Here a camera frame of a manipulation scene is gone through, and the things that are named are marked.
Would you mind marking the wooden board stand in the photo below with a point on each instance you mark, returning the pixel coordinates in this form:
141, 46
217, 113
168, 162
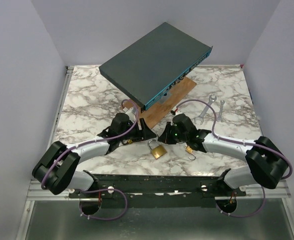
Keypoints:
165, 104

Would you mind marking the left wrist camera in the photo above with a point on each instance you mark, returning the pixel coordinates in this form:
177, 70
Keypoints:
130, 108

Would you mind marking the small silver wrench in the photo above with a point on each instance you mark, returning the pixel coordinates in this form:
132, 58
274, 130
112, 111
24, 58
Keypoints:
219, 117

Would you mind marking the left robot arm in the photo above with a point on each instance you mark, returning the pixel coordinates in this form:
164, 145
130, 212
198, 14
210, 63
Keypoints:
56, 170

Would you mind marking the large brass padlock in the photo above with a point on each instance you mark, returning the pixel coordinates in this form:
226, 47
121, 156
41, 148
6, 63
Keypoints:
157, 151

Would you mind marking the small brass padlock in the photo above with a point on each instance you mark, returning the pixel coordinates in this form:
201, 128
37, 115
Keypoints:
191, 156

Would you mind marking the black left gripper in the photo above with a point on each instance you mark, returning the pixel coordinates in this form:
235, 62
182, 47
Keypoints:
145, 134

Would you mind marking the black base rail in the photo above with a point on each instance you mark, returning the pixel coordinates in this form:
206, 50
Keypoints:
152, 191

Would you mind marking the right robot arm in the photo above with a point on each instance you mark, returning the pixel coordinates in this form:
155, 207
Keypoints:
264, 164

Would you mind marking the dark network switch box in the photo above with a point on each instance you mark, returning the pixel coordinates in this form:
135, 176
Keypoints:
151, 66

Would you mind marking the large silver wrench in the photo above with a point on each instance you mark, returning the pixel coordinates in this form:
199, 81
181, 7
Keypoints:
200, 117

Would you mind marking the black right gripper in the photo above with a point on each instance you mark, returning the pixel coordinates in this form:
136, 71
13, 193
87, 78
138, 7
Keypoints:
165, 138

